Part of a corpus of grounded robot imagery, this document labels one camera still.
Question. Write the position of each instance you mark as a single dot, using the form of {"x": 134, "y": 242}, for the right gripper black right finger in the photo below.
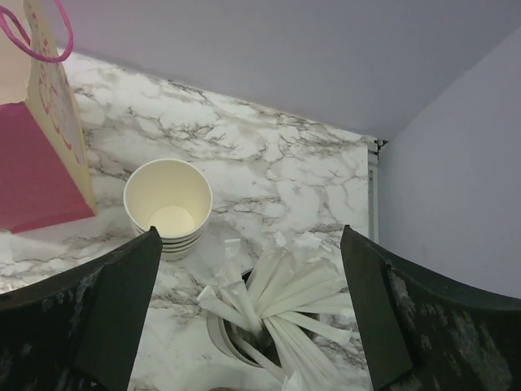
{"x": 386, "y": 351}

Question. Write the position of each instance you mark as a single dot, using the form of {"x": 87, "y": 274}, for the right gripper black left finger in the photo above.
{"x": 122, "y": 294}

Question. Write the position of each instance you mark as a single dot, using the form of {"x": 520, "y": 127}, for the pink and cream paper bag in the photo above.
{"x": 45, "y": 177}

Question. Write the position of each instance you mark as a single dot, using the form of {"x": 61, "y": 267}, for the stack of paper cups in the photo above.
{"x": 175, "y": 198}

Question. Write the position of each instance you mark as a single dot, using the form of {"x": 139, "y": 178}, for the bundle of wrapped straws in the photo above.
{"x": 293, "y": 283}

